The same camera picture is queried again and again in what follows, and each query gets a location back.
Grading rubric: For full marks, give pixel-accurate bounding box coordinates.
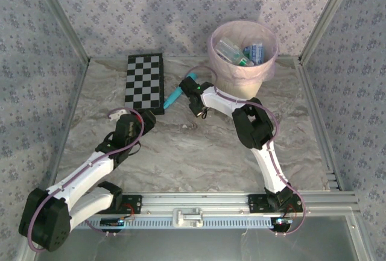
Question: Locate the black grey chessboard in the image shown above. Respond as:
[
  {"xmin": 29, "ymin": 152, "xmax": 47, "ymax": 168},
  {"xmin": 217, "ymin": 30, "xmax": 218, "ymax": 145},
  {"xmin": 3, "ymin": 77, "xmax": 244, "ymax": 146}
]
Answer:
[{"xmin": 123, "ymin": 52, "xmax": 166, "ymax": 116}]

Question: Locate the teal marker pen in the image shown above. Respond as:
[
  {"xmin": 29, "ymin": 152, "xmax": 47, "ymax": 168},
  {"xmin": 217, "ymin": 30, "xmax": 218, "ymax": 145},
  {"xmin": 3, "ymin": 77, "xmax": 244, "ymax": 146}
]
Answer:
[{"xmin": 163, "ymin": 73, "xmax": 198, "ymax": 110}]

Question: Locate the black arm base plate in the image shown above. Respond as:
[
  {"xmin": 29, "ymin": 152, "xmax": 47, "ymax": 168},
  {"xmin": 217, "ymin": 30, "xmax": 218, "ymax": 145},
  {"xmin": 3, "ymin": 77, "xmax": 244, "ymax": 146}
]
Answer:
[
  {"xmin": 116, "ymin": 193, "xmax": 143, "ymax": 215},
  {"xmin": 247, "ymin": 193, "xmax": 303, "ymax": 213}
]

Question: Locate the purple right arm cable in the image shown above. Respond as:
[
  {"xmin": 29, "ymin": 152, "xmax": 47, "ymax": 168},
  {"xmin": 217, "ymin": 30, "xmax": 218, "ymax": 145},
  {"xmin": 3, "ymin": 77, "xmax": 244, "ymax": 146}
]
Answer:
[{"xmin": 185, "ymin": 65, "xmax": 306, "ymax": 237}]

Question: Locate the aluminium frame side rail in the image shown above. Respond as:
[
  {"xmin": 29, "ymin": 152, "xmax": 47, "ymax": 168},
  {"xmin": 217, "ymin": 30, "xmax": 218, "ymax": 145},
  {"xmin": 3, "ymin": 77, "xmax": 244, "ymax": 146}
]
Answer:
[
  {"xmin": 297, "ymin": 58, "xmax": 343, "ymax": 195},
  {"xmin": 35, "ymin": 57, "xmax": 91, "ymax": 197}
]

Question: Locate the grey slotted cable duct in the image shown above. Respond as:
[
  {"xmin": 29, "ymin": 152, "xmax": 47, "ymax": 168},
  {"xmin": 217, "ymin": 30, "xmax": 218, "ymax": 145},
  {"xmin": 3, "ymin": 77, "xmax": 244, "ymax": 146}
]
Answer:
[{"xmin": 90, "ymin": 215, "xmax": 290, "ymax": 229}]

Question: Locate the aluminium frame post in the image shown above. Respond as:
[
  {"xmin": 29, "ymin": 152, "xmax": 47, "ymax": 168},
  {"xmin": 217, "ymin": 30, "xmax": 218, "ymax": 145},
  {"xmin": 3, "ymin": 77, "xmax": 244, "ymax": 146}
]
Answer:
[
  {"xmin": 298, "ymin": 0, "xmax": 361, "ymax": 63},
  {"xmin": 30, "ymin": 0, "xmax": 91, "ymax": 61}
]

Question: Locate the clear bottle pale blue label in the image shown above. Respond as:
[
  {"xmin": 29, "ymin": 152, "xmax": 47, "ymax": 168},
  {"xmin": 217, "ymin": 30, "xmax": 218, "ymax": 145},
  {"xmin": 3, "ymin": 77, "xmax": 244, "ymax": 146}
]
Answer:
[{"xmin": 242, "ymin": 43, "xmax": 267, "ymax": 66}]

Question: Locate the white ribbed plastic bin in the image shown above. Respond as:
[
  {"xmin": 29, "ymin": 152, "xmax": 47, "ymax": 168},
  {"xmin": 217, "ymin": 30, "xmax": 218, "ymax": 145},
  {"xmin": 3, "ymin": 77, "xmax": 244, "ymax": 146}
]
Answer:
[{"xmin": 215, "ymin": 75, "xmax": 264, "ymax": 101}]

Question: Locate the pink waste bin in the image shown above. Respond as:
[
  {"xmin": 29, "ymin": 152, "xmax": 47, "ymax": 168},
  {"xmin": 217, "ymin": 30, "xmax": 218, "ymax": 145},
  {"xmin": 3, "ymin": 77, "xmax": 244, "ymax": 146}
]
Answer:
[{"xmin": 207, "ymin": 21, "xmax": 280, "ymax": 86}]

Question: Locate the grey metal latch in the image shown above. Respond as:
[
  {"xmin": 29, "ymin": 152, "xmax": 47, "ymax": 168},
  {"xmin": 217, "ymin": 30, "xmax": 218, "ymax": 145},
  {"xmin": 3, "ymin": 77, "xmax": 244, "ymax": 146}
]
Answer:
[{"xmin": 171, "ymin": 207, "xmax": 203, "ymax": 228}]

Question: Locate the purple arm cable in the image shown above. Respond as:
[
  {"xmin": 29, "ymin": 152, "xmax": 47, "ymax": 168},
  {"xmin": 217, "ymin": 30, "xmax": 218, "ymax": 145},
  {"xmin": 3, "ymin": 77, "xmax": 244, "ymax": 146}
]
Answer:
[
  {"xmin": 185, "ymin": 65, "xmax": 306, "ymax": 237},
  {"xmin": 27, "ymin": 107, "xmax": 143, "ymax": 253}
]

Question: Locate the grey metal panel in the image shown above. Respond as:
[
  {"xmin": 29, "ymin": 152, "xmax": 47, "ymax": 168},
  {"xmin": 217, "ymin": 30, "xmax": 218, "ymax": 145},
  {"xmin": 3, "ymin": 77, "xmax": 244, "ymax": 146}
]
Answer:
[{"xmin": 33, "ymin": 215, "xmax": 362, "ymax": 261}]

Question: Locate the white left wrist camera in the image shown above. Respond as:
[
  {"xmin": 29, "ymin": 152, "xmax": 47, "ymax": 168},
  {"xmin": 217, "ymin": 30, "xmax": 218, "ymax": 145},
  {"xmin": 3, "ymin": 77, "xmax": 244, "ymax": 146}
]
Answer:
[{"xmin": 109, "ymin": 108, "xmax": 129, "ymax": 120}]

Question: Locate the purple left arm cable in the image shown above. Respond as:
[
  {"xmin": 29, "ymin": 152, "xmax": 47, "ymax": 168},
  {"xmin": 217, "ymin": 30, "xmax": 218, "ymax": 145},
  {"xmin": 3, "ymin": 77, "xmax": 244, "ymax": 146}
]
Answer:
[{"xmin": 27, "ymin": 107, "xmax": 143, "ymax": 253}]

